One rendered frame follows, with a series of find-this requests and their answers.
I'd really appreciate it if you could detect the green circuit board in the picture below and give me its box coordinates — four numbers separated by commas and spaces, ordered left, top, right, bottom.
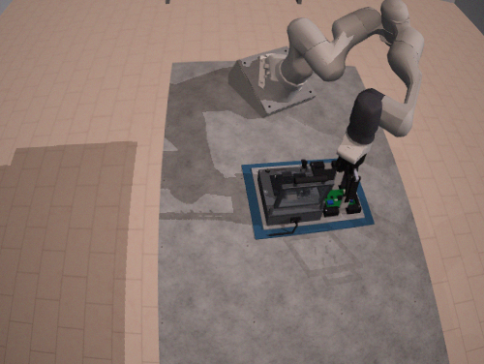
325, 189, 356, 207

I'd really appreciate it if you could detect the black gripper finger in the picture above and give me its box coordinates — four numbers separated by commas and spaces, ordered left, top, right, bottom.
334, 156, 346, 186
340, 165, 361, 208

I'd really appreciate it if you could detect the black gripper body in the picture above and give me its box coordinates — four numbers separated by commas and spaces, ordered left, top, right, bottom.
344, 154, 366, 173

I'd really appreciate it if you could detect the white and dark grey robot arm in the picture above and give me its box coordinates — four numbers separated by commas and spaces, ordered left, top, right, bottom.
257, 0, 424, 165

